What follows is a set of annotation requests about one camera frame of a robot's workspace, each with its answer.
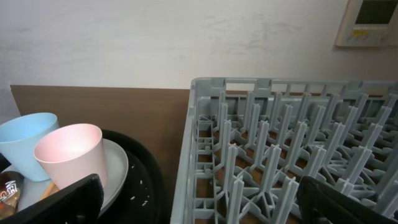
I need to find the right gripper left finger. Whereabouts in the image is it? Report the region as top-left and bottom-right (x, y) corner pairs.
(1, 174), (104, 224)

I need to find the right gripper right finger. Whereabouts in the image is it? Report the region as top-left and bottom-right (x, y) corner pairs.
(297, 176), (395, 224)

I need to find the brown snack wrapper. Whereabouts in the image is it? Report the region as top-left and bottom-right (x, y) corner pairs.
(1, 171), (24, 219)

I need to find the grey dishwasher rack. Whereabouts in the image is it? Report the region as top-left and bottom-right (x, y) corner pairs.
(170, 78), (397, 223)

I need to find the wooden chopstick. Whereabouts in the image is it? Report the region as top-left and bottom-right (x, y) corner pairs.
(40, 182), (59, 200)

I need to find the grey plate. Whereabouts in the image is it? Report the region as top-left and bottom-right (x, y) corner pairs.
(4, 137), (129, 214)

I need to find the pink plastic cup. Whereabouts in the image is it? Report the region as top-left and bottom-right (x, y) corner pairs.
(34, 123), (108, 190)

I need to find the round black tray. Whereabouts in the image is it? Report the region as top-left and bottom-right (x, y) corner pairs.
(96, 130), (170, 224)

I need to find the blue plastic cup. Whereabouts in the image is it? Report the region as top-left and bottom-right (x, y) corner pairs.
(1, 113), (59, 182)

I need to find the white wall control panel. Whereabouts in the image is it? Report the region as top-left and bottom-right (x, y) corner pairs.
(335, 0), (397, 47)

